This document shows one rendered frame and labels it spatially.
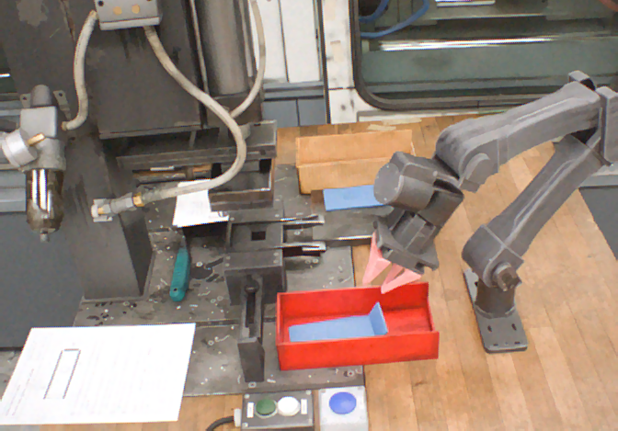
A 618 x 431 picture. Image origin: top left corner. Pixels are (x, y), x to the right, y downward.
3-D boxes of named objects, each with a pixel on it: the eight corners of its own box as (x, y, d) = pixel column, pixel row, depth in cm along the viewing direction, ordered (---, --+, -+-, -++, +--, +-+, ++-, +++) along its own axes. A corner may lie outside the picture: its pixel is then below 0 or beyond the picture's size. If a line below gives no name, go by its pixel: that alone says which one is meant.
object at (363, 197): (403, 203, 147) (403, 190, 146) (326, 210, 147) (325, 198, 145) (397, 183, 153) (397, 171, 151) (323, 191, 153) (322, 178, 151)
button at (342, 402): (358, 419, 105) (357, 410, 104) (329, 421, 105) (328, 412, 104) (356, 397, 108) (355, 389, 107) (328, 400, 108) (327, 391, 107)
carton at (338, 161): (419, 189, 156) (419, 157, 151) (300, 198, 156) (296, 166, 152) (411, 157, 166) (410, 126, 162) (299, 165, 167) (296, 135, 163)
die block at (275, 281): (286, 302, 129) (281, 269, 125) (229, 306, 130) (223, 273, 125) (287, 232, 146) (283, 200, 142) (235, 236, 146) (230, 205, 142)
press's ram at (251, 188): (281, 222, 119) (259, 49, 102) (122, 234, 120) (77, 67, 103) (282, 162, 134) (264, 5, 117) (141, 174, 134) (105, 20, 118)
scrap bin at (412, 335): (439, 358, 115) (440, 332, 112) (280, 371, 116) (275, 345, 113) (428, 307, 125) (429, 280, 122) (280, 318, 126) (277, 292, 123)
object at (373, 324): (388, 344, 118) (388, 331, 117) (293, 359, 117) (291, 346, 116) (379, 314, 124) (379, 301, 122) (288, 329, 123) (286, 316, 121)
